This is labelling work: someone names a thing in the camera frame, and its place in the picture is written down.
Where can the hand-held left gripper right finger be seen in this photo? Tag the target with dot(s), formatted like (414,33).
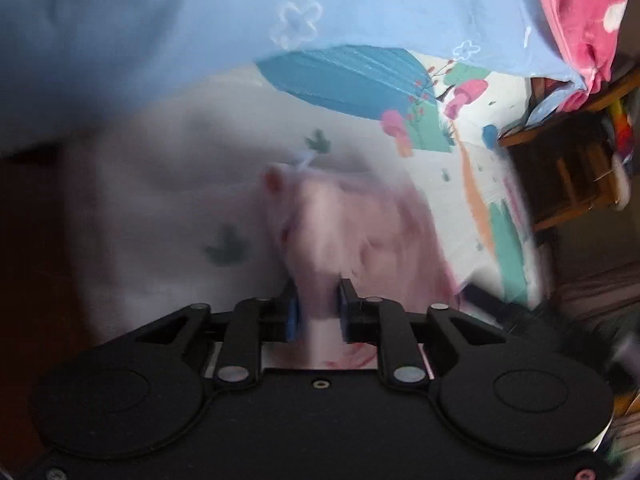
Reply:
(350,312)

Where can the wooden chair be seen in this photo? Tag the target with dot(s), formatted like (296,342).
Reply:
(555,135)

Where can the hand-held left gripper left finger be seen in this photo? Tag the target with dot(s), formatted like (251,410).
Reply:
(292,320)

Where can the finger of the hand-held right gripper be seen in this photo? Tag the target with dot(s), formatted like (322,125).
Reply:
(482,297)

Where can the cartoon animal play mat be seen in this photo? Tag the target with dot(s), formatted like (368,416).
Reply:
(175,185)

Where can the pink and blue printed quilt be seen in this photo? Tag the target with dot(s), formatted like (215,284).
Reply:
(200,10)

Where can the pink printed garment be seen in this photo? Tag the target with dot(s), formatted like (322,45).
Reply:
(350,230)

